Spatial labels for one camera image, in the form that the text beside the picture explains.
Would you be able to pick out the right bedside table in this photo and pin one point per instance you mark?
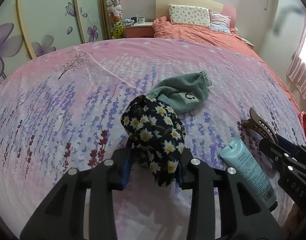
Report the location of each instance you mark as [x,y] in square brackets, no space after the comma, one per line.
[251,45]

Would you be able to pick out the pink striped pillow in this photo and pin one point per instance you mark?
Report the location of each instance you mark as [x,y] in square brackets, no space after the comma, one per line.
[219,22]

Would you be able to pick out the green terry sock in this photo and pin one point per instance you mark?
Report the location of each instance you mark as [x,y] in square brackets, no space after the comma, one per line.
[183,92]

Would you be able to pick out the white mug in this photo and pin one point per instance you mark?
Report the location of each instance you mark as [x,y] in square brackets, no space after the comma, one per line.
[141,20]

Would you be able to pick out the pink floral bed sheet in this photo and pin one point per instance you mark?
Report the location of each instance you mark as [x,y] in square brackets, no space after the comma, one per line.
[74,107]

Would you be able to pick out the floral sliding wardrobe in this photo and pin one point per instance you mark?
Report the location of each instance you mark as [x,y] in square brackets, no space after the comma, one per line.
[33,28]

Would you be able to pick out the pink nightstand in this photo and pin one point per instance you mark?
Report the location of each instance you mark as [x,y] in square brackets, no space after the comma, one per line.
[144,30]

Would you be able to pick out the teal cosmetic tube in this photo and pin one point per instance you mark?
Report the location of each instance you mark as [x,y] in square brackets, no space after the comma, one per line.
[237,155]

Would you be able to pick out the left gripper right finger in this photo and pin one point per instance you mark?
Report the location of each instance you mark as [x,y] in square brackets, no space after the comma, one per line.
[223,205]

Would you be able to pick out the floral white pillow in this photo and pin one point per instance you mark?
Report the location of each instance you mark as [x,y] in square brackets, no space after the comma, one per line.
[189,15]

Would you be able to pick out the pink curtain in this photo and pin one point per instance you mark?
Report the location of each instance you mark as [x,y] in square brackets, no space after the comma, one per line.
[297,69]

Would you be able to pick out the brown hair clip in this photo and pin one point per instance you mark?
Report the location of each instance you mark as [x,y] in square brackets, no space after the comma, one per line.
[260,126]

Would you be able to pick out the plush toy column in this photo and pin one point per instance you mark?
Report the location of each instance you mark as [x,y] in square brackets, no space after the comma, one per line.
[114,19]

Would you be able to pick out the black daisy print cloth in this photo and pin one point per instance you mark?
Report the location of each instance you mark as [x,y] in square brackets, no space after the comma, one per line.
[157,136]

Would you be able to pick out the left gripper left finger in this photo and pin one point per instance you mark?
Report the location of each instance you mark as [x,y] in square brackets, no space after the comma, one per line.
[61,213]

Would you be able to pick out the coral orange duvet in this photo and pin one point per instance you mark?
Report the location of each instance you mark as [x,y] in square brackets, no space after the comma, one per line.
[164,29]

